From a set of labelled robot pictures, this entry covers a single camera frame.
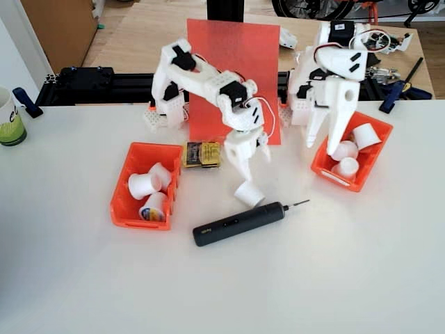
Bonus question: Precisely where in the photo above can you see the black bicycle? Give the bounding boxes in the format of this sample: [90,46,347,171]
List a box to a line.
[270,0,369,22]

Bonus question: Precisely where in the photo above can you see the blue lid coffee pod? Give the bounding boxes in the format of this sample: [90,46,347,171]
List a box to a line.
[148,162,173,192]

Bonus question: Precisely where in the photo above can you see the silver metal clamp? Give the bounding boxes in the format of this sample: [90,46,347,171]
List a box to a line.
[366,66,401,84]

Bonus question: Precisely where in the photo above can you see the white and green mug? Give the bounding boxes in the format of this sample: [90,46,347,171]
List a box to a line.
[0,85,28,147]

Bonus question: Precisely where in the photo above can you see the white device with circuit board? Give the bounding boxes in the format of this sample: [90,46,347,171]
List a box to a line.
[363,30,414,55]

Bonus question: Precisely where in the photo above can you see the blue clamp handle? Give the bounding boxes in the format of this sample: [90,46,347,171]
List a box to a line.
[13,87,44,118]

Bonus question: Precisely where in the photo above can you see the orange bin with white label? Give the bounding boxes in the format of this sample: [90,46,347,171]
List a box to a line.
[310,111,394,193]

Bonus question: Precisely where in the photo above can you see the white fixed gripper finger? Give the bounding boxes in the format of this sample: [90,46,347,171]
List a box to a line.
[237,155,254,182]
[326,111,355,158]

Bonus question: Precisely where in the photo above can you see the yellow and black packet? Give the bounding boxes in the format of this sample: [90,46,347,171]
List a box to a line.
[182,140,223,170]

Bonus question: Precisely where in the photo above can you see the orange stand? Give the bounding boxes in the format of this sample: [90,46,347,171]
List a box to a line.
[366,0,380,25]

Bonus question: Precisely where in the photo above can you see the red foam sheet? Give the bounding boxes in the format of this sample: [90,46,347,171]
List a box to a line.
[186,17,283,145]

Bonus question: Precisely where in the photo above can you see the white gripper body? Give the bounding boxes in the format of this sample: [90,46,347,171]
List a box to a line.
[224,127,269,165]
[311,78,361,115]

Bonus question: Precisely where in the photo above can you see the white moving gripper finger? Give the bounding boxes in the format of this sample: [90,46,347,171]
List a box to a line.
[260,141,273,164]
[305,106,330,150]

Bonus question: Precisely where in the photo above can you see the orange plastic bin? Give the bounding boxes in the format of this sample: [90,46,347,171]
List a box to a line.
[108,141,184,231]

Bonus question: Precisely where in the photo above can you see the white coffee pod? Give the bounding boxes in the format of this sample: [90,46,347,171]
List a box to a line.
[350,122,382,151]
[138,191,168,223]
[127,172,163,200]
[330,156,361,179]
[233,180,267,209]
[332,140,359,163]

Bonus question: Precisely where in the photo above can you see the black upright post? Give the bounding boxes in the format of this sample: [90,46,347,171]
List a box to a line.
[207,0,244,21]

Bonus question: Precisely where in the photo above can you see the dark grey electric screwdriver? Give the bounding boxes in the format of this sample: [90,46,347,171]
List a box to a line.
[192,198,310,247]

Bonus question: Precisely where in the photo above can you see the black aluminium rail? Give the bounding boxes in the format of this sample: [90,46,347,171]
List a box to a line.
[34,69,389,106]

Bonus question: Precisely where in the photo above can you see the blue clamp with black bar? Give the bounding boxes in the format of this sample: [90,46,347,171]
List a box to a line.
[378,57,432,113]

